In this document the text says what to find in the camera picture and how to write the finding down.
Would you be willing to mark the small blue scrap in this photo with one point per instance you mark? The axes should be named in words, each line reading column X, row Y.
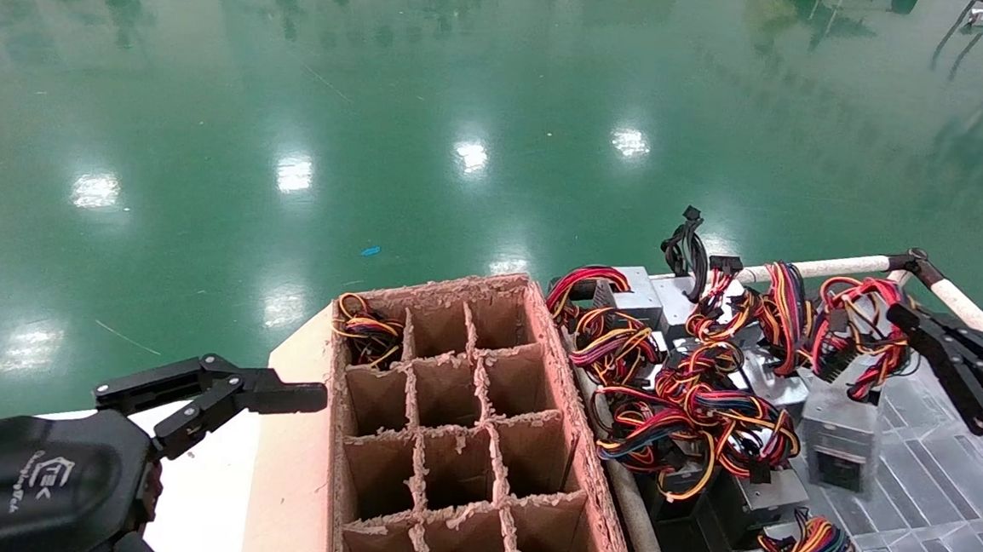
column 371, row 252

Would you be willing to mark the light wooden board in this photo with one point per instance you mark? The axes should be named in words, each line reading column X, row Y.
column 291, row 486

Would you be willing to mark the white pipe rail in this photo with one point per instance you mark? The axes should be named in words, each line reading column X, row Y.
column 833, row 267
column 967, row 307

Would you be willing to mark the brown cardboard divider box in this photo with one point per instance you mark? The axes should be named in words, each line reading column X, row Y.
column 532, row 449

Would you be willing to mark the power supply with large bundle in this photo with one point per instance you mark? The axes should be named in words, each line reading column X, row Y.
column 705, row 417

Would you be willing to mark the grey pipe rail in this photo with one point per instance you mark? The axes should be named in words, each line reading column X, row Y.
column 638, row 524

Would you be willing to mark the black pipe joint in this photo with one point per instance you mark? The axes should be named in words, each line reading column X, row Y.
column 919, row 266

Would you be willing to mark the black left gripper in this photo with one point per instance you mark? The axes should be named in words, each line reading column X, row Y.
column 18, row 486

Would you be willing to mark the clear plastic stepped tray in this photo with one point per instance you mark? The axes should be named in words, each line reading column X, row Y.
column 938, row 508

